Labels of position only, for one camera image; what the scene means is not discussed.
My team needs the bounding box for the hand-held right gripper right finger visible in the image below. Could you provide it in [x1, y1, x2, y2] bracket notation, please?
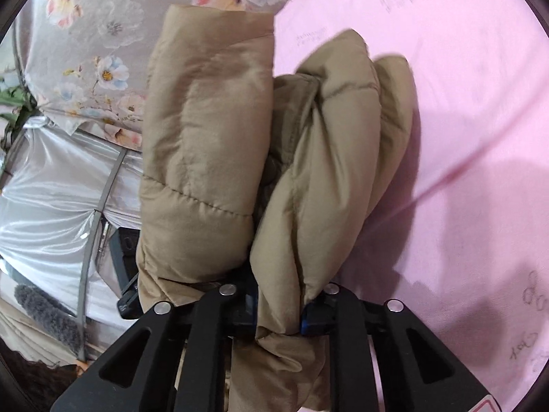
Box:
[299, 282, 495, 412]

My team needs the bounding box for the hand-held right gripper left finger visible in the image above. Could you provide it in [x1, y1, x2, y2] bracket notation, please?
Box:
[49, 280, 259, 412]

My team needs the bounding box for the khaki puffer jacket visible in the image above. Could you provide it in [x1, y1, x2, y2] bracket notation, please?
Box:
[135, 3, 415, 412]

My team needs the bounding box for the grey fluffy cloth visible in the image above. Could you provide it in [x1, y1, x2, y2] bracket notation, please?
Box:
[14, 284, 85, 355]

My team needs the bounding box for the silver satin cloth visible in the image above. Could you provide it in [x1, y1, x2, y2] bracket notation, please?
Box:
[0, 116, 145, 355]

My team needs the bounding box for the dark fuzzy cloth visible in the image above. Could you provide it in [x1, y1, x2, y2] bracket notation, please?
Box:
[0, 347, 83, 409]

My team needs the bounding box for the grey floral blanket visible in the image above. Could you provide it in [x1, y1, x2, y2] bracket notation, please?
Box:
[17, 0, 309, 154]

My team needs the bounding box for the pink bed sheet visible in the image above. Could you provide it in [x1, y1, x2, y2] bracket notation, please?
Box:
[270, 0, 549, 412]

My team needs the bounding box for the grey strap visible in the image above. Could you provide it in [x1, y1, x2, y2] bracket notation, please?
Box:
[77, 148, 129, 362]

